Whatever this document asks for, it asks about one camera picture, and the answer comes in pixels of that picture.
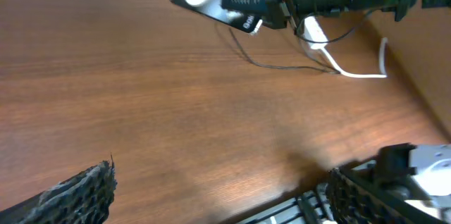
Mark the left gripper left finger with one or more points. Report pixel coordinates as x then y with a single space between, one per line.
83 198

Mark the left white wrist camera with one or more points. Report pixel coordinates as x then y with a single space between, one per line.
417 174

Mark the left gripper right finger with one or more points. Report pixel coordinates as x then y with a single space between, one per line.
363 196

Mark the white power strip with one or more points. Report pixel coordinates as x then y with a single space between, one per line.
314 34

